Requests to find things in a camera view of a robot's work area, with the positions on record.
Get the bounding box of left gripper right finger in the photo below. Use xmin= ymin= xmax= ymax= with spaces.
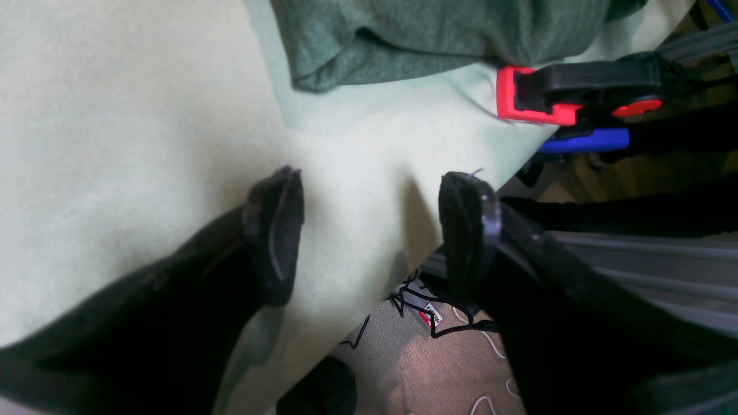
xmin=438 ymin=172 xmax=736 ymax=414

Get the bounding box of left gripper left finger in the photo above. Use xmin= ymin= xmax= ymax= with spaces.
xmin=2 ymin=166 xmax=305 ymax=414

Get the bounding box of green long-sleeve T-shirt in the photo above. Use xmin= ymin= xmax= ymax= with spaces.
xmin=271 ymin=1 xmax=646 ymax=92

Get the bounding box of light green table cloth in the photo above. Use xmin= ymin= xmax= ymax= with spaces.
xmin=2 ymin=1 xmax=551 ymax=414

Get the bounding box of blue bar clamp centre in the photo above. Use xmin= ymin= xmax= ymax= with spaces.
xmin=496 ymin=51 xmax=738 ymax=155

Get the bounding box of aluminium frame leg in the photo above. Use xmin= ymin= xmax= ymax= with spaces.
xmin=421 ymin=228 xmax=738 ymax=335

